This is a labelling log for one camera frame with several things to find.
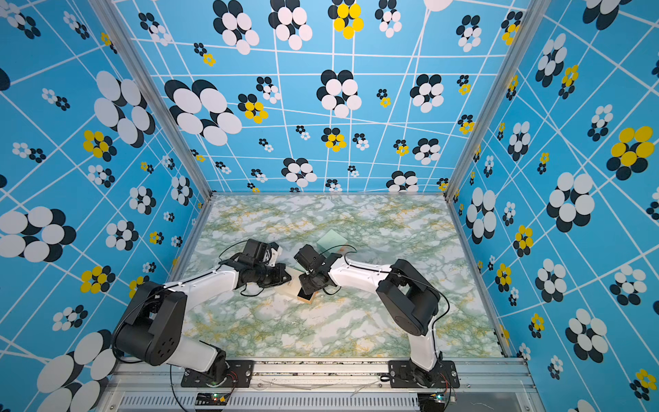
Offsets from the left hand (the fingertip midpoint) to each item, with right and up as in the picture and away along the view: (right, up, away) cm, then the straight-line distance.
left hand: (294, 276), depth 90 cm
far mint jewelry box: (+13, +11, +10) cm, 20 cm away
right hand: (+6, -2, 0) cm, 6 cm away
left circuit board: (-21, -31, -17) cm, 41 cm away
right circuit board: (+41, -30, -19) cm, 55 cm away
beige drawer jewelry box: (0, -3, -2) cm, 4 cm away
